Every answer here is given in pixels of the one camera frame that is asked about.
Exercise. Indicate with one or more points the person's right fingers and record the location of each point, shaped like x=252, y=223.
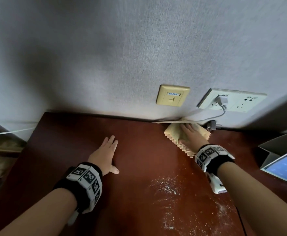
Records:
x=187, y=128

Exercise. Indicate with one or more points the black wristband with marker tiles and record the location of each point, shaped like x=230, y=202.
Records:
x=87, y=184
x=213, y=156

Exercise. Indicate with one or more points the person's left forearm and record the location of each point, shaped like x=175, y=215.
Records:
x=45, y=213

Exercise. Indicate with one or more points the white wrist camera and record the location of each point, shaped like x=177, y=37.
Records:
x=216, y=184
x=72, y=218

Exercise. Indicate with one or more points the person's left hand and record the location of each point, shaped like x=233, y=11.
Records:
x=101, y=157

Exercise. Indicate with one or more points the white power plug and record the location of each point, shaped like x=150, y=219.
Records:
x=222, y=100

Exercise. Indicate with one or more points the spilled white powder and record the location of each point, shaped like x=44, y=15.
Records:
x=168, y=186

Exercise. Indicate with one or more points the grey box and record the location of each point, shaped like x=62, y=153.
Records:
x=278, y=144

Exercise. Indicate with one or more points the person's left thumb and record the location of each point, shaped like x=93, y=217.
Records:
x=115, y=170

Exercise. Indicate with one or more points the yellow cleaning cloth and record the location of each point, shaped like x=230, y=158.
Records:
x=174, y=133

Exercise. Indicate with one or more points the white power outlet plate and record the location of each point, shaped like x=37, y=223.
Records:
x=244, y=100

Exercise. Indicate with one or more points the person's right hand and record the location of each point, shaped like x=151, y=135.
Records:
x=192, y=140

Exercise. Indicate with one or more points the black power plug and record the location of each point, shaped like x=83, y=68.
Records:
x=213, y=125

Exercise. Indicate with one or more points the wooden side shelf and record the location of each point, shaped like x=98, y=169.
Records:
x=1, y=154

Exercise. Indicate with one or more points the blue screen with silver frame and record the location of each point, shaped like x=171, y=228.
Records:
x=285, y=167

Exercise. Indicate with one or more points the person's right forearm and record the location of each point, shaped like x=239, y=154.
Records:
x=256, y=201

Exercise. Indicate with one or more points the beige network wall socket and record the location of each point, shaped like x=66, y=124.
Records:
x=173, y=95

